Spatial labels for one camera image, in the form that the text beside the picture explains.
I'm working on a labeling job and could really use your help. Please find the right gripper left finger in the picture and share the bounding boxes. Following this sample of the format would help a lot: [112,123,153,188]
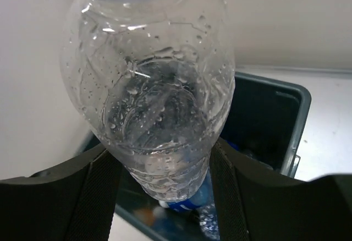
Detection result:
[1,144,123,240]

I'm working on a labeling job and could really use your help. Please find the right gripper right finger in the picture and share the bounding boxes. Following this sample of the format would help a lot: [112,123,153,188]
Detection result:
[210,139,351,240]

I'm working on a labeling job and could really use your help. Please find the blue label plastic bottle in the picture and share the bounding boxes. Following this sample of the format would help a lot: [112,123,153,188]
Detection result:
[159,181,213,212]

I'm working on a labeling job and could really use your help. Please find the clear crushed plastic bottle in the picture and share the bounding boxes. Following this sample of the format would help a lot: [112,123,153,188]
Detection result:
[60,0,235,201]

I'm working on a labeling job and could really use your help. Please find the bottles inside bin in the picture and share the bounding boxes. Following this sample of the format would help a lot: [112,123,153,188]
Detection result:
[131,139,276,241]

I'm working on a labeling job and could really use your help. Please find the dark green plastic bin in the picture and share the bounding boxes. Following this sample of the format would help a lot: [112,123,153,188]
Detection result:
[79,72,313,241]

